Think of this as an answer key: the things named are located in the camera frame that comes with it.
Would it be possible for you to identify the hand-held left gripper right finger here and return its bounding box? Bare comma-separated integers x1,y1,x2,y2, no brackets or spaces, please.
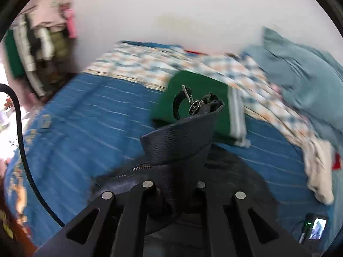
196,181,314,257

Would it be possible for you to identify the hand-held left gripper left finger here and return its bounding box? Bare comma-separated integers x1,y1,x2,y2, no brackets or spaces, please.
33,180,162,257

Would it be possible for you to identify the black leather bag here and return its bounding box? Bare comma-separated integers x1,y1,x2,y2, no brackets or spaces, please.
88,84,278,236

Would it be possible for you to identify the rack of hanging clothes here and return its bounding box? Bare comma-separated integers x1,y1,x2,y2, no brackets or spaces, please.
4,0,79,101

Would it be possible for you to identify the blue striped bed sheet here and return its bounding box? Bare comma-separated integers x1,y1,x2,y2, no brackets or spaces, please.
4,72,335,250

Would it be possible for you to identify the small black screen device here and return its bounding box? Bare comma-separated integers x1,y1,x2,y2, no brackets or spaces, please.
298,213,329,244

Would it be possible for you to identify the cream fleece cloth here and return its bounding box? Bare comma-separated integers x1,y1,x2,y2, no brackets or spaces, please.
303,139,336,205

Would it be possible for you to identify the small grey object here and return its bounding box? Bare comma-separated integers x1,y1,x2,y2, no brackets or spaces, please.
39,114,52,129

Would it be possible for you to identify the reddish brown cloth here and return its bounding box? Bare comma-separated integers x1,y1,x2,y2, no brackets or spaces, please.
0,158,38,257

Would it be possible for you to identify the green garment with white stripes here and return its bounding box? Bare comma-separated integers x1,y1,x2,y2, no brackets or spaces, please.
151,70,251,148

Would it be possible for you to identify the red cloth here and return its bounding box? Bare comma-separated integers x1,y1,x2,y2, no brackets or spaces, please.
332,152,343,171

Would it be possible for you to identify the checkered blanket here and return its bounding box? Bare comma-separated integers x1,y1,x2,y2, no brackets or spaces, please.
85,41,320,150

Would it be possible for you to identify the teal pillow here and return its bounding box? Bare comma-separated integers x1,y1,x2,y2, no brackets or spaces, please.
242,27,343,153

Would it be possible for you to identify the pink hanging garment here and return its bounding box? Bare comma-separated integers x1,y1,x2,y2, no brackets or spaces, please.
64,9,78,39

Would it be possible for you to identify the black cable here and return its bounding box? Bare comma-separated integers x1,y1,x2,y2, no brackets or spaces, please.
0,84,66,227

